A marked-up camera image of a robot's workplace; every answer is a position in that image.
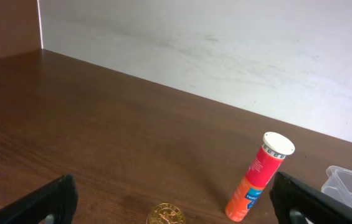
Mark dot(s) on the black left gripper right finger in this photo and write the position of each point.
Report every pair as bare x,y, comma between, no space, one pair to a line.
296,202

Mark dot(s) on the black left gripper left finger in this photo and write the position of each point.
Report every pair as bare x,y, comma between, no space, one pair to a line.
58,198

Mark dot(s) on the orange effervescent tablet tube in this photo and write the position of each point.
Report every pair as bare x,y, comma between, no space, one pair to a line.
270,156

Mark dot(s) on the small gold-lidded jar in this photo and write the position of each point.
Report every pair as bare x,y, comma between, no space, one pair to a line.
166,213

